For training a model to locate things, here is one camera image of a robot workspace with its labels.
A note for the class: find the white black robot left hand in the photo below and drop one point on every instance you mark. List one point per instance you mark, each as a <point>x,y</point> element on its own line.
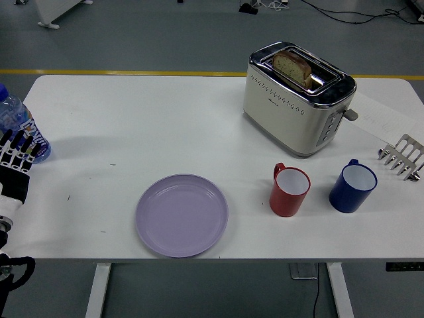
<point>15,183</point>

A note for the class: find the purple round plate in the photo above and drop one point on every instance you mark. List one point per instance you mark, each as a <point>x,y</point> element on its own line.
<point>182,217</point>

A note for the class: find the blue drink bottle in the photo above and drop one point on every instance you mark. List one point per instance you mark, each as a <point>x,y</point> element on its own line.
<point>16,112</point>

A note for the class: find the white furniture base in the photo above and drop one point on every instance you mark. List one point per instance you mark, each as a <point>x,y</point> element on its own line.
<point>49,24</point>

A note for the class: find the red mug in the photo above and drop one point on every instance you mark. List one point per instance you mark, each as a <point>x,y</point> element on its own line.
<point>285,202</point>

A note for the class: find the cream silver toaster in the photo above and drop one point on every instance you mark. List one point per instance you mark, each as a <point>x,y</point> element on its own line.
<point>285,119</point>

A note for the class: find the black floor device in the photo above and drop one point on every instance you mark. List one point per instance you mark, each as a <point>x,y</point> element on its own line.
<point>248,9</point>

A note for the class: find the brown bread slice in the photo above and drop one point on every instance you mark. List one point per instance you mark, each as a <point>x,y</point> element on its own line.
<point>291,68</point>

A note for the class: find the grey box under table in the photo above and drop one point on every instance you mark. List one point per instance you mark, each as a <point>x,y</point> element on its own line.
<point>303,271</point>

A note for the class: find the blue mug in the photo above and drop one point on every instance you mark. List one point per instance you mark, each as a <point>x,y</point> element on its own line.
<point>346,198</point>

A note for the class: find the white paper sheet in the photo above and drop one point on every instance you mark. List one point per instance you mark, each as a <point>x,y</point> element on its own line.
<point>381,116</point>

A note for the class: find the silver metal toast rack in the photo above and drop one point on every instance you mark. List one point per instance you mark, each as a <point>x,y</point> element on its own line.
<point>409,149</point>

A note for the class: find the black table control panel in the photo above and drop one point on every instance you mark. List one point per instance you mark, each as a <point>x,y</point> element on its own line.
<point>404,266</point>

